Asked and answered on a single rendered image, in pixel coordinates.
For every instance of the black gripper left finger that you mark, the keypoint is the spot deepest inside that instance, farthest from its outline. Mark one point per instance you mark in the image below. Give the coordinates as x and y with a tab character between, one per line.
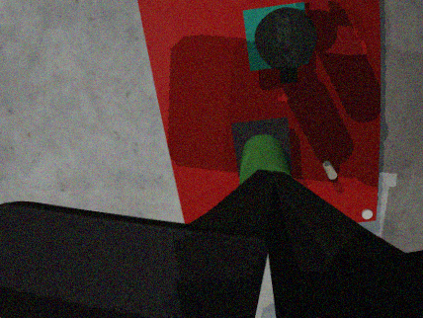
60	262

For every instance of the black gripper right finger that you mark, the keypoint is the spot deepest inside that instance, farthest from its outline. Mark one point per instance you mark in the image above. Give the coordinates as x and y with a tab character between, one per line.
326	265

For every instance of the red circuit board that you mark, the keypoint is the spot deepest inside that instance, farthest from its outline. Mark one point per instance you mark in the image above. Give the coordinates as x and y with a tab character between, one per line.
279	85

